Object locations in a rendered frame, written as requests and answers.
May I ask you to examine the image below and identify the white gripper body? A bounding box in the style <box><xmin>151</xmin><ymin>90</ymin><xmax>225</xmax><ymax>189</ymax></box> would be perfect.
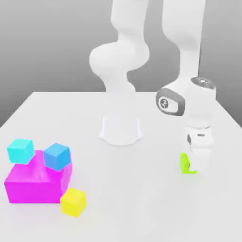
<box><xmin>188</xmin><ymin>145</ymin><xmax>212</xmax><ymax>172</ymax></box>

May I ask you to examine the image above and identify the small lime green cube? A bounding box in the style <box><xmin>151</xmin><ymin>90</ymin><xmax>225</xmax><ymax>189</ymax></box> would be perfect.
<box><xmin>179</xmin><ymin>152</ymin><xmax>198</xmax><ymax>174</ymax></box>

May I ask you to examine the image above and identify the small yellow cube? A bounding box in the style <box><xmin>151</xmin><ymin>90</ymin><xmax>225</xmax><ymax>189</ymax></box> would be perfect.
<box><xmin>60</xmin><ymin>187</ymin><xmax>87</xmax><ymax>218</ymax></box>

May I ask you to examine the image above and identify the small blue cube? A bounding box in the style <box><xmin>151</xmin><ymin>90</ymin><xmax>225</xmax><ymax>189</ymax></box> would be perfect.
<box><xmin>43</xmin><ymin>143</ymin><xmax>72</xmax><ymax>172</ymax></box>

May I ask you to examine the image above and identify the small cyan cube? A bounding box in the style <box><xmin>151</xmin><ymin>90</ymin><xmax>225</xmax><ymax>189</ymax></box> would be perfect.
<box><xmin>7</xmin><ymin>138</ymin><xmax>35</xmax><ymax>165</ymax></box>

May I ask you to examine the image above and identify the large magenta box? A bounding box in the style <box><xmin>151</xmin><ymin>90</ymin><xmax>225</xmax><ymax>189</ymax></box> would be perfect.
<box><xmin>4</xmin><ymin>150</ymin><xmax>73</xmax><ymax>204</ymax></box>

